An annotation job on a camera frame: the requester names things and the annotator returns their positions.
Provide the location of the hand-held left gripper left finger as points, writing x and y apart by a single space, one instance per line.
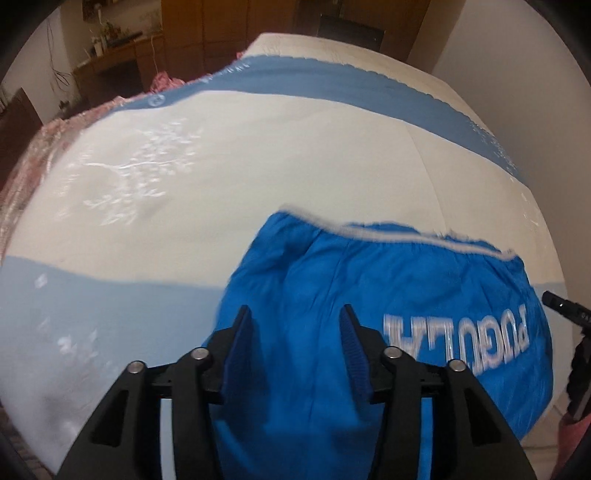
238 355

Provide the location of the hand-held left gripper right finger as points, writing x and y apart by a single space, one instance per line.
358 357

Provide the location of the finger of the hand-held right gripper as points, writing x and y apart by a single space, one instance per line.
561 303

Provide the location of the blue shorts with white lettering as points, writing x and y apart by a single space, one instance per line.
323 277

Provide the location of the person's right forearm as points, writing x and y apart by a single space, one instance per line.
572 441

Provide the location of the blue and white bed blanket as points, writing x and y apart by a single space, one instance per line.
231 161

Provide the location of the pink floral quilt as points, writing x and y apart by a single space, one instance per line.
46 134

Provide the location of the wooden desk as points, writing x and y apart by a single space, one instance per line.
115 64

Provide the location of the dark wooden cabinet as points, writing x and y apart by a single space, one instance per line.
18 124

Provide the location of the dark rectangular panel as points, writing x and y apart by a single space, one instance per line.
353 30

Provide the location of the wooden wardrobe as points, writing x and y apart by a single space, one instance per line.
231 23

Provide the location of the white bottle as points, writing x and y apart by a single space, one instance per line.
97 47

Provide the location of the small potted plant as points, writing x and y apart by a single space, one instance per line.
109 33

